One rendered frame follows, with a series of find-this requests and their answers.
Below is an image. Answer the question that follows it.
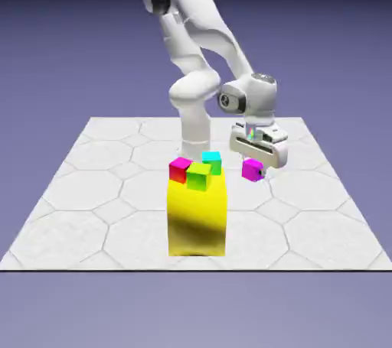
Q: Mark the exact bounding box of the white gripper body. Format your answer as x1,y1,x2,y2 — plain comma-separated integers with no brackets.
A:
229,122,289,169

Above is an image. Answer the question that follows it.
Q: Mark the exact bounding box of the small magenta cube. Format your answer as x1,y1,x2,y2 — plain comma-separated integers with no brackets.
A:
241,158,265,183

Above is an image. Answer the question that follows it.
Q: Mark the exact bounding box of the small cyan cube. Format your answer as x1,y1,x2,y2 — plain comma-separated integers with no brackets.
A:
201,151,223,177

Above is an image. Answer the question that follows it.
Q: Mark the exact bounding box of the small green cube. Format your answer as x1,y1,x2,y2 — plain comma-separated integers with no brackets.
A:
185,161,213,192

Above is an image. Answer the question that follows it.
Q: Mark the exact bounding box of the small red cube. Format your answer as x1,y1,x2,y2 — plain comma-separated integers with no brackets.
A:
168,157,194,185

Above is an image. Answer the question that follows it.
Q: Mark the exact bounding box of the large yellow box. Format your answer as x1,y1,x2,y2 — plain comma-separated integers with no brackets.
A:
167,167,228,258

